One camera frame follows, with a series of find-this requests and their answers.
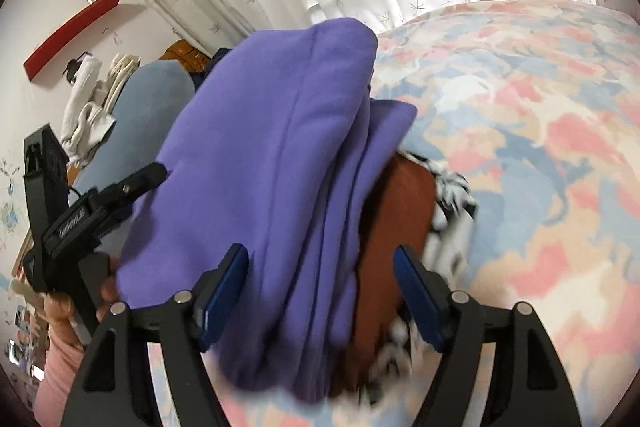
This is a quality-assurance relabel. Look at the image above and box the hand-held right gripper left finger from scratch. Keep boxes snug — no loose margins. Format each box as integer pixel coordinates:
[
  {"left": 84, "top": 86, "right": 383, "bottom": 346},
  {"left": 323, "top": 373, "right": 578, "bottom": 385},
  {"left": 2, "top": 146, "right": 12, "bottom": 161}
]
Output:
[{"left": 70, "top": 243, "right": 251, "bottom": 427}]

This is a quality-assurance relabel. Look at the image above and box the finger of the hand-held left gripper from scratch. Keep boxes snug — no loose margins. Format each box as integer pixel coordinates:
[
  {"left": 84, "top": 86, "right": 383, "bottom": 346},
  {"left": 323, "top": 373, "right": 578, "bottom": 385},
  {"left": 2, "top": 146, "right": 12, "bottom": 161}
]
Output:
[{"left": 97, "top": 162, "right": 169, "bottom": 212}]

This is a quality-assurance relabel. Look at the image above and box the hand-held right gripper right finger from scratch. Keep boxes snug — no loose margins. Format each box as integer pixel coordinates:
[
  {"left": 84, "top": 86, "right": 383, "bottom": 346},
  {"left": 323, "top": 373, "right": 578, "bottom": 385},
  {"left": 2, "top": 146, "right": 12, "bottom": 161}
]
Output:
[{"left": 392, "top": 244, "right": 583, "bottom": 427}]

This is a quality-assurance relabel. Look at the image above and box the purple zip hoodie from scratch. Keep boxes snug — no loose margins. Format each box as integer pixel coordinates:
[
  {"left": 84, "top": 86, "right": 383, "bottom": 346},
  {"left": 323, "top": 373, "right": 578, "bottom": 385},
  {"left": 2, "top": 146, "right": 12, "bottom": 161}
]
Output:
[{"left": 114, "top": 18, "right": 418, "bottom": 408}]

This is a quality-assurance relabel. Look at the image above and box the stack of folded clothes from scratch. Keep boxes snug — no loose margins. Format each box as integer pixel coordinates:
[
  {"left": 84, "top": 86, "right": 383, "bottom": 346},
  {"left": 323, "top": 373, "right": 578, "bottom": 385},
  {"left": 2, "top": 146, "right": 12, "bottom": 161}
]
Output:
[{"left": 360, "top": 152, "right": 481, "bottom": 408}]

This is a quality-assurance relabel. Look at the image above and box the pile of white clothes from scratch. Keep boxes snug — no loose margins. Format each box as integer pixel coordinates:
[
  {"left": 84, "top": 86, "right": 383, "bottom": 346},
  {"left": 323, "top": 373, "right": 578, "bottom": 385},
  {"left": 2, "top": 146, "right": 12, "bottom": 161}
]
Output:
[{"left": 60, "top": 52, "right": 141, "bottom": 158}]

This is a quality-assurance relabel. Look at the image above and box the person's left hand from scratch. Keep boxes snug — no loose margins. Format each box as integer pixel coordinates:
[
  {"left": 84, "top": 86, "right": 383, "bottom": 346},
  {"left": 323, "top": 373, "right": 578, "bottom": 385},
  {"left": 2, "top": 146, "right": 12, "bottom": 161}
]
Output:
[{"left": 42, "top": 254, "right": 123, "bottom": 345}]

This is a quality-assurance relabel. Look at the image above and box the rolled blue-grey blanket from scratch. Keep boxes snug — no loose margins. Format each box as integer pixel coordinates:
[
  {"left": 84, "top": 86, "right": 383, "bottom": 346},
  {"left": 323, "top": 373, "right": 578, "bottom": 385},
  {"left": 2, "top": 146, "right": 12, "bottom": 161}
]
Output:
[{"left": 67, "top": 59, "right": 196, "bottom": 208}]

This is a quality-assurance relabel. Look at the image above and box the folded brown garment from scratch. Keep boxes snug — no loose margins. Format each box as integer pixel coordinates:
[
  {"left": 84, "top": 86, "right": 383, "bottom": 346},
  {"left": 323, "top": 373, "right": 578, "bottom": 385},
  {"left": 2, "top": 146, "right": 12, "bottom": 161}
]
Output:
[{"left": 325, "top": 154, "right": 437, "bottom": 400}]

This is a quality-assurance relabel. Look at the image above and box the tan leather bag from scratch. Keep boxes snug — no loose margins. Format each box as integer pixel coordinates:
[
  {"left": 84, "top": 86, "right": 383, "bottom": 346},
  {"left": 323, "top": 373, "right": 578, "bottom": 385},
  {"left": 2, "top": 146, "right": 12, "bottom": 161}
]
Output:
[{"left": 162, "top": 39, "right": 213, "bottom": 75}]

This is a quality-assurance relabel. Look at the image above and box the pastel patterned bed blanket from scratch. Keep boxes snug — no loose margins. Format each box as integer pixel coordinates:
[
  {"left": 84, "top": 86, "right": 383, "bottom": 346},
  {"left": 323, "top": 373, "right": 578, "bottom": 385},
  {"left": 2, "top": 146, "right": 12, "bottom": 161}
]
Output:
[{"left": 145, "top": 0, "right": 640, "bottom": 427}]

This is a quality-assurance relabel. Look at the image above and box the black figure wall sticker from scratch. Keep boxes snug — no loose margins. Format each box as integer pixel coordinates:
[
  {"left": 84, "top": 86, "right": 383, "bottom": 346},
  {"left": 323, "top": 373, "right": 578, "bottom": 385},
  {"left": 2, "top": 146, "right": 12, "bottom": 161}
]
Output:
[{"left": 62, "top": 51, "right": 95, "bottom": 84}]

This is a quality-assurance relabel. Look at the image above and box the red wall shelf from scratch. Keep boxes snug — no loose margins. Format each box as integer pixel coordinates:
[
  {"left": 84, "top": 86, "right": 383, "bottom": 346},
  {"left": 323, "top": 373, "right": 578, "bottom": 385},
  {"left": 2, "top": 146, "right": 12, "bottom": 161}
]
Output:
[{"left": 22, "top": 0, "right": 126, "bottom": 82}]

